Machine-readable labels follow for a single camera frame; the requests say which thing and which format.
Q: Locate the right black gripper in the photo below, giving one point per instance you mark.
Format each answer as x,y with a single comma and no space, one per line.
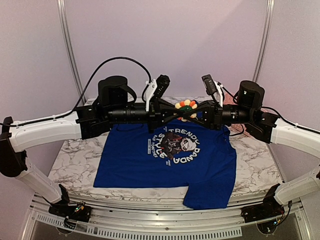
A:
216,113

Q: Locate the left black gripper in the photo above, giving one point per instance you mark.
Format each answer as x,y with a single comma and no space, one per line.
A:
157,116

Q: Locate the orange yellow flower brooch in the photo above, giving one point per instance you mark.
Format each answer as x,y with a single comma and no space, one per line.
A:
186,106

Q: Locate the blue printed t-shirt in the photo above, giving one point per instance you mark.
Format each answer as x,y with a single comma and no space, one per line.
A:
179,154

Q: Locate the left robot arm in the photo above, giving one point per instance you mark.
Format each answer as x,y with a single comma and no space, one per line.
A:
115,104

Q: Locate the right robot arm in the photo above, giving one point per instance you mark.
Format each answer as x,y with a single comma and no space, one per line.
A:
268,127

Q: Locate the pink plastic basket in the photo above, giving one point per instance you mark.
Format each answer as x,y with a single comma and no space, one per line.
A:
235,127

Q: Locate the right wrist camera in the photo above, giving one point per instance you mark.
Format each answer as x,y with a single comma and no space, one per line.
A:
213,89

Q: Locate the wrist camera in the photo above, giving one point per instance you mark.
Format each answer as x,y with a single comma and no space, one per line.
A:
155,88
213,89

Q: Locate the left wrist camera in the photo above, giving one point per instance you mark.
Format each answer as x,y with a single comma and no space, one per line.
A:
155,88

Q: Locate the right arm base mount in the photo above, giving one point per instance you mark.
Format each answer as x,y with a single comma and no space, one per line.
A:
261,211

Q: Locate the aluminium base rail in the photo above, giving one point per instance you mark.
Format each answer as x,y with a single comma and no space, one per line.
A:
124,218

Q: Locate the left aluminium frame post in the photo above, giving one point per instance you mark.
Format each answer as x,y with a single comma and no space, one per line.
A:
61,6

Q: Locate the aluminium frame post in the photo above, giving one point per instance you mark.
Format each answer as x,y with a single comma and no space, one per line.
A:
61,6
270,5

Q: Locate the right aluminium frame post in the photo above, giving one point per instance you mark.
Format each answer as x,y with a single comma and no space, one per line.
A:
270,5

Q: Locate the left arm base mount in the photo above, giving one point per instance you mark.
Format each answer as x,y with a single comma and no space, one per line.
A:
77,211

